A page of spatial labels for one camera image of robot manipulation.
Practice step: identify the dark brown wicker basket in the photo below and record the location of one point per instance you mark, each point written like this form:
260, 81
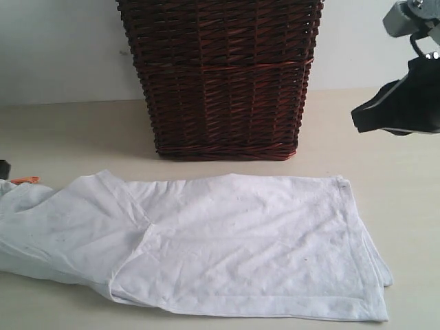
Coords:
223, 80

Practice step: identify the orange tape label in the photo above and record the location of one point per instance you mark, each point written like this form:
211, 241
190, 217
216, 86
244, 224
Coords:
26, 180

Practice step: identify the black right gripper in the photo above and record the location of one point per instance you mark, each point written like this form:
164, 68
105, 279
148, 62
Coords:
406, 106

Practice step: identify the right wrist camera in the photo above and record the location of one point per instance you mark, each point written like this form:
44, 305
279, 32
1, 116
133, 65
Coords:
409, 17

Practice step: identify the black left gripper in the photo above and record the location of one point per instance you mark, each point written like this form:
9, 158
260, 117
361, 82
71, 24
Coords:
5, 168

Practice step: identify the white t-shirt red lettering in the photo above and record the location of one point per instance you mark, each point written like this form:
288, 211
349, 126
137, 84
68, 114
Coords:
230, 246

